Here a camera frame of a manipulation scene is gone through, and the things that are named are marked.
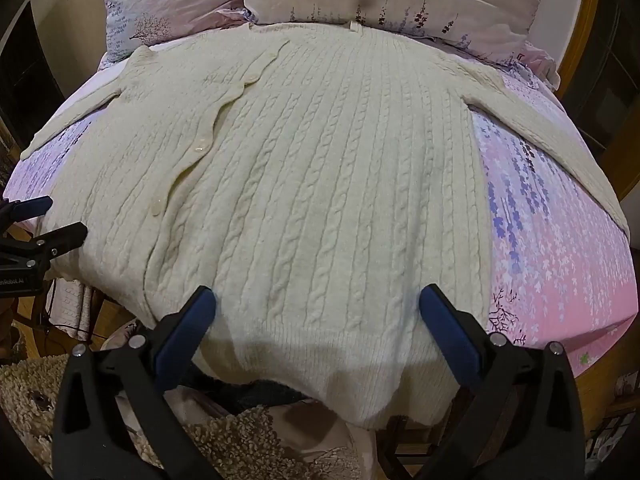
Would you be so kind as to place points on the beige shaggy rug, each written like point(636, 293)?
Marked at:
point(25, 380)

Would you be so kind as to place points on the pink knitted cloth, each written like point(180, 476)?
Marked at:
point(70, 305)

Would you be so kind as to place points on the wooden shelf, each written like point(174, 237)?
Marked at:
point(620, 400)

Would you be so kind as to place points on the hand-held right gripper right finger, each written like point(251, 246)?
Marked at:
point(450, 332)

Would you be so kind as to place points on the pink floral bed sheet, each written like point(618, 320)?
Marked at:
point(550, 260)

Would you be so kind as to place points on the small pink floral pillow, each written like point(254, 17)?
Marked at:
point(165, 5)

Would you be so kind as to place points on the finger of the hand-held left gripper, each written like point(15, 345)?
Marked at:
point(32, 207)
point(60, 240)

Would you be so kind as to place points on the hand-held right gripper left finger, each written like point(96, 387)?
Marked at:
point(184, 332)

